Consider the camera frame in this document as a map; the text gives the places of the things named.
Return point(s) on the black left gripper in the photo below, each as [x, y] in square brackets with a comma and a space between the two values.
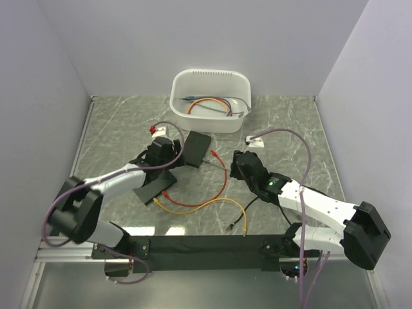
[179, 163]

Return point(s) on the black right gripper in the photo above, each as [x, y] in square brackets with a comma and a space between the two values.
[235, 172]

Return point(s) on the black network switch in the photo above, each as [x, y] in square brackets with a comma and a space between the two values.
[195, 148]
[154, 185]

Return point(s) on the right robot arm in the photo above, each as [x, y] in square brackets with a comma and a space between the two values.
[357, 231]

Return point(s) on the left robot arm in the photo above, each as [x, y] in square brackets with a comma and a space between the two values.
[74, 215]

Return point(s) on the white plastic bin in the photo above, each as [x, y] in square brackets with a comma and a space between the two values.
[210, 101]

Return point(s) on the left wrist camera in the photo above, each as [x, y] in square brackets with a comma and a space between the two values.
[161, 131]

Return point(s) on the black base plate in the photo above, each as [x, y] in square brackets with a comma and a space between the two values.
[236, 252]

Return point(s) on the aluminium rail frame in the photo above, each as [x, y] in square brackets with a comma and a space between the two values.
[171, 206]

